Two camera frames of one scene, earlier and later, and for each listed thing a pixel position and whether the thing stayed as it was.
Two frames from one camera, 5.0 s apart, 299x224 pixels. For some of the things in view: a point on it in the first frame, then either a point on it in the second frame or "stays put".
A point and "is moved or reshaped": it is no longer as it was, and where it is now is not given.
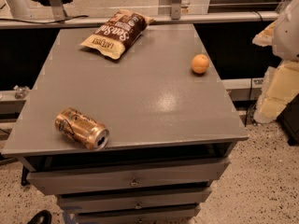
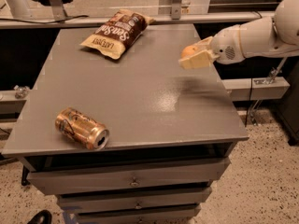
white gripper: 288,36 to 226,46
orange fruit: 200,63 is moved or reshaped
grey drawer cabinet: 141,138 stays put
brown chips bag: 117,33 stays put
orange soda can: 82,128 stays put
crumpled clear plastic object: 21,91 stays put
